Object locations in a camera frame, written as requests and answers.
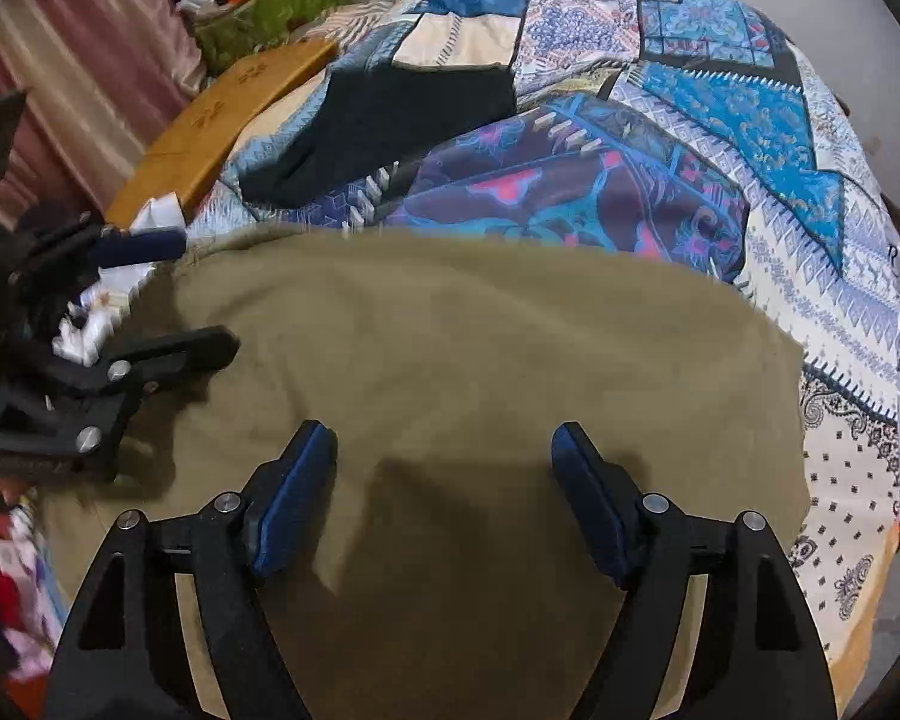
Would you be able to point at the striped red curtain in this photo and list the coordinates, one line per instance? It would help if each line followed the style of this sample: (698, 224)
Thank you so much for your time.
(103, 79)

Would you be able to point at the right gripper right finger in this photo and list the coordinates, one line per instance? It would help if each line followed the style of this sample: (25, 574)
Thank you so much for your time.
(758, 654)

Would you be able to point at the khaki cargo pants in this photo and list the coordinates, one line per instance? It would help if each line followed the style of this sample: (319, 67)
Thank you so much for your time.
(447, 577)

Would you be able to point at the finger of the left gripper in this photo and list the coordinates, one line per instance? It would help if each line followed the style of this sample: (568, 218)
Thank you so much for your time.
(150, 367)
(120, 247)

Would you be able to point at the blue patchwork quilt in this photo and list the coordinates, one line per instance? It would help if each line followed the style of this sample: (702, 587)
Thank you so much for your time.
(686, 131)

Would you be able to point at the black folded garment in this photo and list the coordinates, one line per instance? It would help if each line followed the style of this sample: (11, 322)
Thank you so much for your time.
(371, 118)

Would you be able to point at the white crumpled cloth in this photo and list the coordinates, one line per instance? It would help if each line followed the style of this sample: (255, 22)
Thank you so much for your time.
(101, 308)

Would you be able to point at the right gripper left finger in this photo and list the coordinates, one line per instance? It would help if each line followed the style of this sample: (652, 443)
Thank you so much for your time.
(122, 652)

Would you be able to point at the wooden lap tray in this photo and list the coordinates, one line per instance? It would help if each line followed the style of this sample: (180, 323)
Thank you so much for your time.
(188, 156)

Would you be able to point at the green storage basket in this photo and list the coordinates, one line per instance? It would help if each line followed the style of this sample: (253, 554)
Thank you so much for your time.
(253, 26)

